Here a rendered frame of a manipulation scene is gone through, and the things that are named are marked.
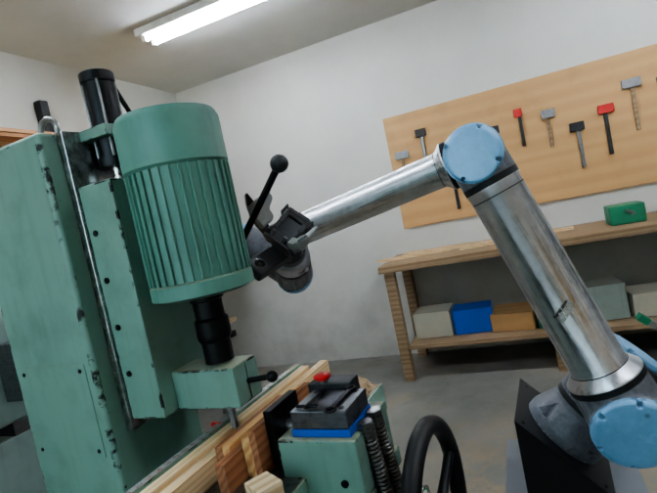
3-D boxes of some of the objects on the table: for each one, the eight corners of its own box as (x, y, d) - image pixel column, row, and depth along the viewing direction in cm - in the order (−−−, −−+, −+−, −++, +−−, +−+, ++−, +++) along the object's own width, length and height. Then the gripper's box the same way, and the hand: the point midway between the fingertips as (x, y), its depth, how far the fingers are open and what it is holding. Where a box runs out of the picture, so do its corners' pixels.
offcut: (271, 490, 73) (266, 470, 73) (286, 501, 69) (282, 479, 69) (247, 504, 71) (243, 482, 71) (263, 515, 67) (258, 493, 67)
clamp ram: (313, 466, 77) (301, 411, 76) (273, 464, 80) (261, 411, 80) (336, 437, 85) (326, 387, 84) (299, 437, 88) (288, 388, 88)
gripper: (271, 213, 115) (258, 164, 97) (337, 260, 110) (337, 218, 92) (246, 239, 112) (229, 195, 94) (314, 289, 107) (308, 251, 89)
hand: (272, 216), depth 92 cm, fingers open, 14 cm apart
